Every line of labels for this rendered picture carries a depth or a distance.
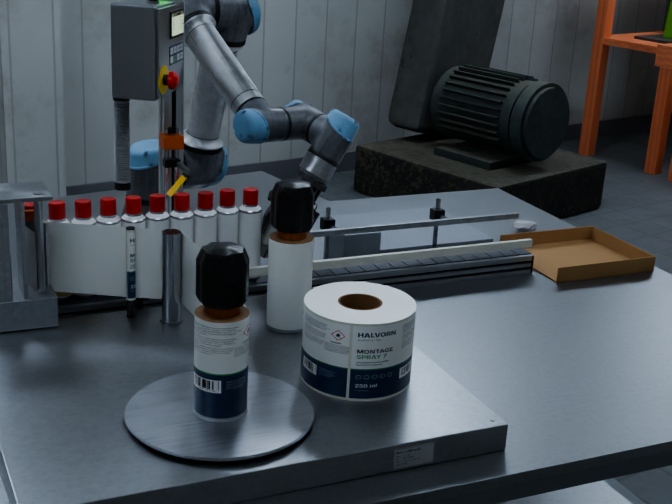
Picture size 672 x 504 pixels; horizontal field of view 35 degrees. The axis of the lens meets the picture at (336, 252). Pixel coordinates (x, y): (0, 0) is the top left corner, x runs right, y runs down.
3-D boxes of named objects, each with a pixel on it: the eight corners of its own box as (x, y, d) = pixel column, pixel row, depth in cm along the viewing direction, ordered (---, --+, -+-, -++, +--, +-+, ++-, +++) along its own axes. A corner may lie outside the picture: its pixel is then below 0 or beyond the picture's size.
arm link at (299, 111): (269, 98, 237) (299, 115, 230) (307, 96, 244) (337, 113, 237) (263, 131, 240) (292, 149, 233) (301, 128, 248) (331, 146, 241)
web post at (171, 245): (163, 326, 209) (163, 236, 203) (156, 317, 213) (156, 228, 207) (185, 323, 211) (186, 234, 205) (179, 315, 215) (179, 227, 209)
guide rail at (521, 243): (99, 293, 220) (99, 284, 219) (98, 291, 221) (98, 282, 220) (532, 247, 263) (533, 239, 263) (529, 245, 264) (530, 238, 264)
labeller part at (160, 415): (153, 480, 156) (153, 473, 156) (105, 389, 183) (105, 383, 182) (344, 445, 169) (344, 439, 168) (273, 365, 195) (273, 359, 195)
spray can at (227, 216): (215, 283, 233) (217, 193, 226) (212, 274, 238) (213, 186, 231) (239, 282, 234) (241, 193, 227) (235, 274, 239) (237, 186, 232)
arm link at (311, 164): (302, 147, 235) (330, 163, 239) (292, 165, 236) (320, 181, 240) (315, 156, 229) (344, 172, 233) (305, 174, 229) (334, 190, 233)
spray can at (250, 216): (242, 282, 234) (244, 193, 227) (233, 274, 239) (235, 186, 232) (263, 279, 237) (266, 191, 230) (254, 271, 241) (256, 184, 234)
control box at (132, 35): (111, 97, 216) (109, 2, 210) (140, 83, 232) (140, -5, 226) (158, 102, 215) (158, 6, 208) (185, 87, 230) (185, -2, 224)
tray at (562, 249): (556, 283, 259) (558, 267, 257) (498, 249, 281) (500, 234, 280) (653, 271, 271) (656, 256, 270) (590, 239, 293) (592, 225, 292)
